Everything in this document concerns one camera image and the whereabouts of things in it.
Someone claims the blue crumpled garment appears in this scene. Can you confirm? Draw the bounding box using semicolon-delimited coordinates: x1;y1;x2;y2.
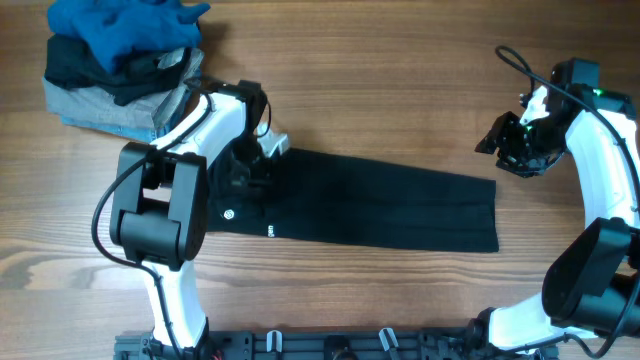
47;0;211;74

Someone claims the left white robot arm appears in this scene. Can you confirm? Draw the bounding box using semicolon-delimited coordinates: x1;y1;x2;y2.
106;76;288;359

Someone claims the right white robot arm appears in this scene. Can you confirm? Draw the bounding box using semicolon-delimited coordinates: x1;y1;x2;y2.
466;53;639;359

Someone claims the black folded garment in pile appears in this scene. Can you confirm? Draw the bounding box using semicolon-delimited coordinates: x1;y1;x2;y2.
44;35;191;106

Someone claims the grey folded garment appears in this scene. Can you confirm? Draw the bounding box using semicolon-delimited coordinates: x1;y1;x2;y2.
43;37;204;141

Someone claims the dark metal base rail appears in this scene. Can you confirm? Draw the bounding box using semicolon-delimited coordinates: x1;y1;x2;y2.
113;328;559;360

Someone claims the light blue denim garment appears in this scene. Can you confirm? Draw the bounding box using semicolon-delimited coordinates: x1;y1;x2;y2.
43;80;191;143

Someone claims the right white rail clip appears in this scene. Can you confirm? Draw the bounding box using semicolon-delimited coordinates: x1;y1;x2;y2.
378;327;399;353

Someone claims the white rail clip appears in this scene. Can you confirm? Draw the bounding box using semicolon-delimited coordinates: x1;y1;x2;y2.
378;327;399;353
266;330;283;353

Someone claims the left white rail clip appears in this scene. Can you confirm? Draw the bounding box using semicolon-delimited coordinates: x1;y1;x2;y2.
266;330;283;353

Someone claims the black t-shirt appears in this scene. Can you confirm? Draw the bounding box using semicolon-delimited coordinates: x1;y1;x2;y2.
207;149;499;253

